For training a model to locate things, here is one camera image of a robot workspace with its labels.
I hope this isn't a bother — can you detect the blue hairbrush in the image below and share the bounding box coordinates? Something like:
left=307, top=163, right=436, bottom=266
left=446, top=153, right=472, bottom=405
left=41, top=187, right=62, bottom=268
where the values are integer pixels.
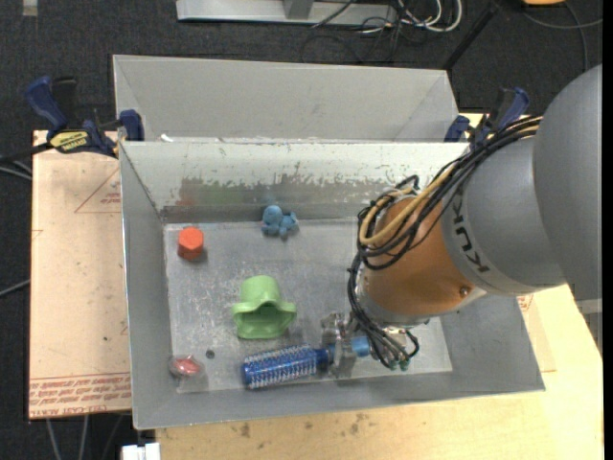
left=241, top=334, right=373, bottom=391

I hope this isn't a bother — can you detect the brown cardboard board red print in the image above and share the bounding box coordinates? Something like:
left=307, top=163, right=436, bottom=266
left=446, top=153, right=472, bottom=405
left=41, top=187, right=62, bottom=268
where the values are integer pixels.
left=28, top=129, right=133, bottom=421

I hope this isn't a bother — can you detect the blue toy animal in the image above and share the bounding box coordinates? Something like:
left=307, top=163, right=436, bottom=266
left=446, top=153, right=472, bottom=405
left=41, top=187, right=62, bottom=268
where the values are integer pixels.
left=260, top=204, right=301, bottom=240

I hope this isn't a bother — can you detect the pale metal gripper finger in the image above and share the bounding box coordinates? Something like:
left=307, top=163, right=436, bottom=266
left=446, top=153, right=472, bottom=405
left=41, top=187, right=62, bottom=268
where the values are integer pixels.
left=328, top=349, right=360, bottom=379
left=320, top=311, right=356, bottom=350

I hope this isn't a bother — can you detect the grey metal bin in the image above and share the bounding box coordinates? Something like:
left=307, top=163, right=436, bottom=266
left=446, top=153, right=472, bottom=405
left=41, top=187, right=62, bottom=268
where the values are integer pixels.
left=112, top=54, right=547, bottom=431

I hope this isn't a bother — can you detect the orange-red hexagonal block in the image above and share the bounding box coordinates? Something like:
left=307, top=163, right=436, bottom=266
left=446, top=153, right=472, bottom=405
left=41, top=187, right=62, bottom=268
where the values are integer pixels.
left=176, top=226, right=207, bottom=262

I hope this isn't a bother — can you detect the green plastic cup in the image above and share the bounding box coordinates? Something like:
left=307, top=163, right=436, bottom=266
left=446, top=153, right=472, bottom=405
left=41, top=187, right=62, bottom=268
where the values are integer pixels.
left=231, top=274, right=298, bottom=341

